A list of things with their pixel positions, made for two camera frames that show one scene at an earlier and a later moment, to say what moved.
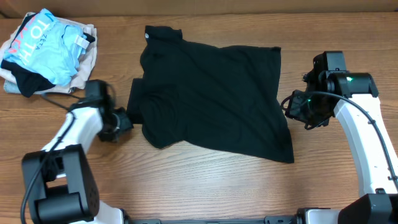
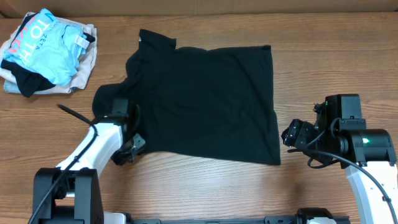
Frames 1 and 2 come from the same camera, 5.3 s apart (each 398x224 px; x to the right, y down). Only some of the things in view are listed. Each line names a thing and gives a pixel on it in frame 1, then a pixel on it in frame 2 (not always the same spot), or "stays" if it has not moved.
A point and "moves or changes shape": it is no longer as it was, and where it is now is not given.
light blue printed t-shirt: x=48 y=48 stays
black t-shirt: x=229 y=98 moves or changes shape
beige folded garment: x=86 y=67 stays
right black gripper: x=296 y=112 -> x=298 y=135
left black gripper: x=123 y=120 -> x=133 y=144
